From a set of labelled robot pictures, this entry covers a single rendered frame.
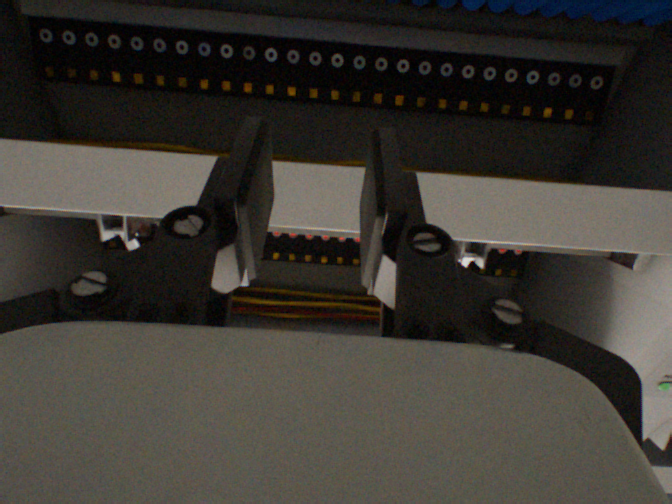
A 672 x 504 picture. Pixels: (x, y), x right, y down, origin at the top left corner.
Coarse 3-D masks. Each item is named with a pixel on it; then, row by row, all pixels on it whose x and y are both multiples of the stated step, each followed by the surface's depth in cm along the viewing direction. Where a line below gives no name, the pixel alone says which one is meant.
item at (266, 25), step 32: (32, 0) 32; (64, 0) 32; (96, 0) 32; (224, 32) 34; (256, 32) 33; (288, 32) 33; (320, 32) 33; (352, 32) 33; (384, 32) 33; (416, 32) 33; (448, 32) 33; (608, 64) 34
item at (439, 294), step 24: (408, 240) 8; (432, 240) 8; (408, 264) 8; (432, 264) 8; (456, 264) 8; (408, 288) 7; (432, 288) 7; (456, 288) 7; (384, 312) 9; (408, 312) 7; (432, 312) 7; (456, 312) 7; (384, 336) 9; (408, 336) 6; (432, 336) 6; (456, 336) 6
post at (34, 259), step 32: (0, 0) 34; (0, 32) 34; (0, 64) 34; (32, 64) 38; (0, 96) 35; (32, 96) 38; (0, 128) 35; (32, 128) 39; (64, 224) 44; (96, 224) 50; (0, 256) 36; (32, 256) 40; (64, 256) 45; (96, 256) 51; (0, 288) 36; (32, 288) 40
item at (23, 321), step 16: (0, 304) 7; (16, 304) 7; (32, 304) 7; (48, 304) 7; (0, 320) 7; (16, 320) 7; (32, 320) 7; (48, 320) 7; (64, 320) 7; (112, 320) 7
